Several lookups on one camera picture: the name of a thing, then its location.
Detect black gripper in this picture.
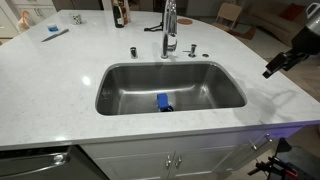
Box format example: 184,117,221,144
262,25,320,80

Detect beige sofa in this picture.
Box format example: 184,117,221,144
246,3,308,46

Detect red cushion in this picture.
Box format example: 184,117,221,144
279,3,306,22

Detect wooden chair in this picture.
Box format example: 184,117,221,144
211,2,243,33

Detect chrome faucet spout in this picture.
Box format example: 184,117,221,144
182,43,198,59

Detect white pull-out cabinet front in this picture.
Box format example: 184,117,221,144
216,129,301,173

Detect black and red tool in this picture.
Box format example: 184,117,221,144
247,155,299,180

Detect round wooden coaster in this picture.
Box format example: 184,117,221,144
176,18,194,26

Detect stainless steel sink basin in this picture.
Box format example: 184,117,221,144
95,61,248,117

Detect blue sponge block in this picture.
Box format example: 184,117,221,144
155,92,175,113

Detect white cabinet door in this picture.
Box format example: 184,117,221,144
93,151,174,180
171,146,234,178

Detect black tripod stand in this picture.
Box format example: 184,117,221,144
143,21,165,33

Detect chrome cylinder counter button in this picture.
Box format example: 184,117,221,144
129,46,139,60

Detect orange label bottle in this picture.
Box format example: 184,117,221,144
121,0,132,24

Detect patterned white mug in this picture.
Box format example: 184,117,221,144
72,13,84,26

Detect kitchen knife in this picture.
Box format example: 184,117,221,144
41,28,70,43

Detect orange and white bag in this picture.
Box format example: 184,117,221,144
16,10,32,33

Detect stainless dishwasher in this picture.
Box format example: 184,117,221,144
0,144,101,180

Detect white base cabinets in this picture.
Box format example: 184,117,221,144
0,0,58,38

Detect long chrome bar handle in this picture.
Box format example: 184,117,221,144
248,133,274,151

